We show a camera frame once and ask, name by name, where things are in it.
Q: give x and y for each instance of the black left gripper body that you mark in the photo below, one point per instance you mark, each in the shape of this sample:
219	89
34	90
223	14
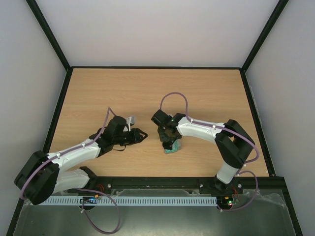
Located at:
126	140

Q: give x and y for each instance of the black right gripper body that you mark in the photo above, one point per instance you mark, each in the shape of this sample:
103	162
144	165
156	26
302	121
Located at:
166	136

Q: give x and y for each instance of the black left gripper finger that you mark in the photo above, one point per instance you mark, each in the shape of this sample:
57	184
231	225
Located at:
139	139
139	134

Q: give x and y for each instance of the grey felt glasses case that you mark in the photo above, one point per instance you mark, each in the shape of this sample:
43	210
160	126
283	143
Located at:
176	146

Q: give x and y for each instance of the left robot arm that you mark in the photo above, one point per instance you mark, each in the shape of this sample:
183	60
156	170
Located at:
45	174

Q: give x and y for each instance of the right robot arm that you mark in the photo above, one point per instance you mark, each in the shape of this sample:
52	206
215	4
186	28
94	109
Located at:
233	142

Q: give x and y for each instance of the left green circuit board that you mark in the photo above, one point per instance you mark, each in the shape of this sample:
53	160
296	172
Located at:
91	198

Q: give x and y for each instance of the green circuit board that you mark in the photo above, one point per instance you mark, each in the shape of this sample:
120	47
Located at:
91	198
232	200

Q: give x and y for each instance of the right green circuit board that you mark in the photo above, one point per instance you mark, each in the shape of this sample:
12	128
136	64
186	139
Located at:
232	200

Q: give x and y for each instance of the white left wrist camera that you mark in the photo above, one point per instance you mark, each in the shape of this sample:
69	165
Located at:
130	121

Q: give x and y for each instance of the light blue slotted cable duct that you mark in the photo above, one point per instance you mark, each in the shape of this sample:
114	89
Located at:
133	201

